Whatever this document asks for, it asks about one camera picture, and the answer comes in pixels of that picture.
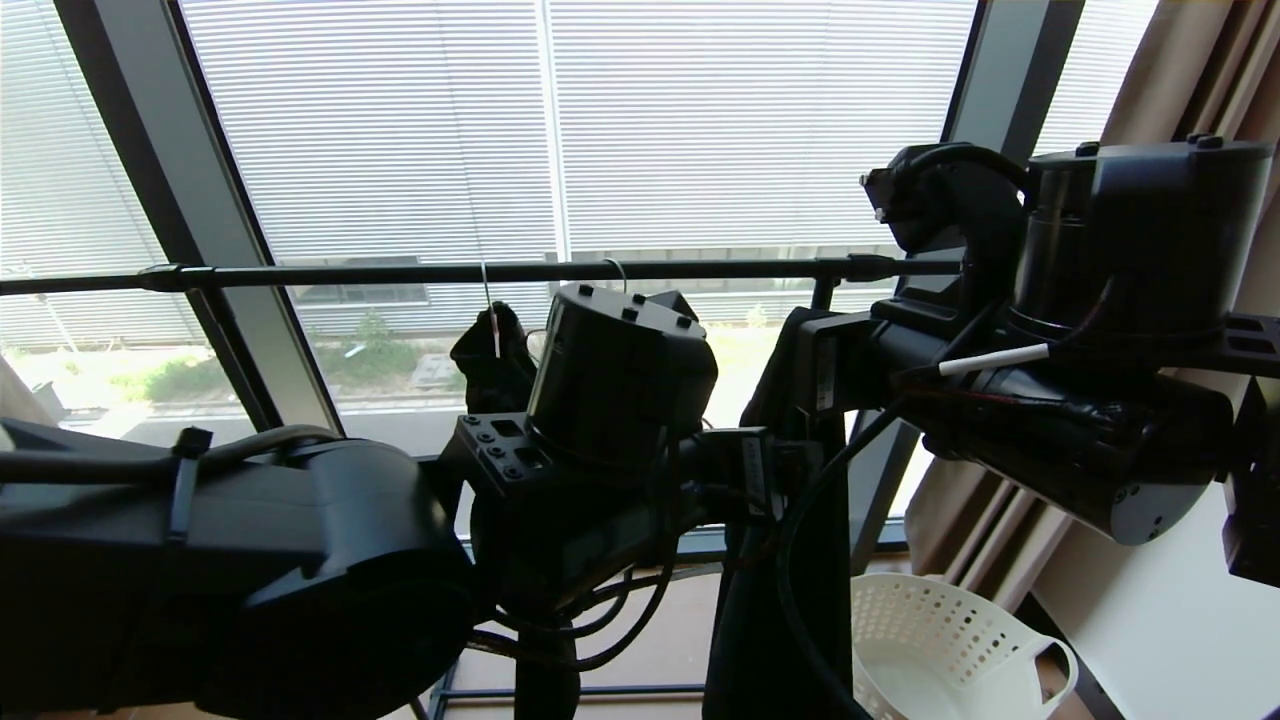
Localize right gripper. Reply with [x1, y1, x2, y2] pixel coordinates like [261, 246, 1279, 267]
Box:
[800, 300, 1236, 546]

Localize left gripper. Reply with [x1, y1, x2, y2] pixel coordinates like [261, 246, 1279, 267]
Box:
[470, 428, 789, 601]

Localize black T-shirt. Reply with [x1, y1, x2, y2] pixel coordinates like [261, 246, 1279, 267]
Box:
[703, 305, 859, 720]

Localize black shorts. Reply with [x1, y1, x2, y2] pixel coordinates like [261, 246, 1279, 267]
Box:
[450, 300, 583, 720]

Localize white laundry basket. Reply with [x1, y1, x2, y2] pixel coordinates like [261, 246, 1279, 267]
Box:
[850, 573, 1081, 720]

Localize black clothes rack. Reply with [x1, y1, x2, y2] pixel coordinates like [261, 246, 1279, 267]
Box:
[0, 255, 966, 720]

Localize brown curtain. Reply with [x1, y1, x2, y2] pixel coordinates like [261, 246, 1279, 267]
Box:
[905, 0, 1280, 613]
[0, 355, 56, 429]

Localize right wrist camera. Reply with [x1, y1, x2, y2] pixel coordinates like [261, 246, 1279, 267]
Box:
[860, 143, 1031, 313]

